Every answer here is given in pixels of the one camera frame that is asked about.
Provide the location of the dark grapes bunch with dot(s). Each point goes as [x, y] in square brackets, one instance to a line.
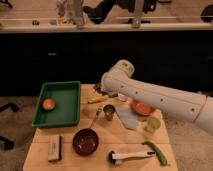
[97, 88]

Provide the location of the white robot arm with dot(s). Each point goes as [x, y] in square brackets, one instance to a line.
[193, 107]

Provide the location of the small white cup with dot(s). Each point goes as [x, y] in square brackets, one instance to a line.
[122, 97]

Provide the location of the metal cup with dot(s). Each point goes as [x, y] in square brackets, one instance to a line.
[109, 111]

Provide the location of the green plastic cup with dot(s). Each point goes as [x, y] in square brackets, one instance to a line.
[152, 124]

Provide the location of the yellow banana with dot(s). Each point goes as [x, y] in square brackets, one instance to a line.
[97, 100]

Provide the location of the metal spoon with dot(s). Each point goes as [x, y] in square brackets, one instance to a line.
[98, 112]

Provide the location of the green plastic tray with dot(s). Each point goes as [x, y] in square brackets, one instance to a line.
[67, 105]

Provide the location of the dark brown bowl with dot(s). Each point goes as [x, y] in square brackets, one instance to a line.
[85, 142]

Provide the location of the orange fruit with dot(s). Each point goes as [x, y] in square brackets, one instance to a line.
[48, 104]

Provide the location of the wooden block with black strip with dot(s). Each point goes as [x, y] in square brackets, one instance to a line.
[54, 152]

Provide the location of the green pea pod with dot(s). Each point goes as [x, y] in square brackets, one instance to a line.
[161, 157]

